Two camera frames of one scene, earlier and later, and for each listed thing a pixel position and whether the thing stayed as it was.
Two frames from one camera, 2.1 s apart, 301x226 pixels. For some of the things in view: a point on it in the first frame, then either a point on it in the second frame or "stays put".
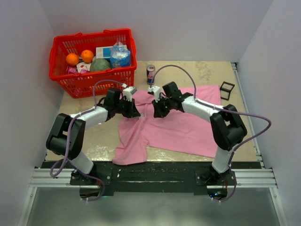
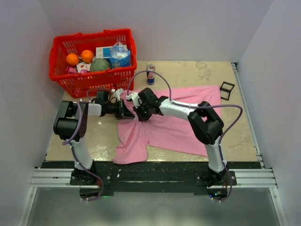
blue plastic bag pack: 120,56 stays put
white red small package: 83,66 stays put
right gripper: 159,113 -> 141,117
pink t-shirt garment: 176,131 stays put
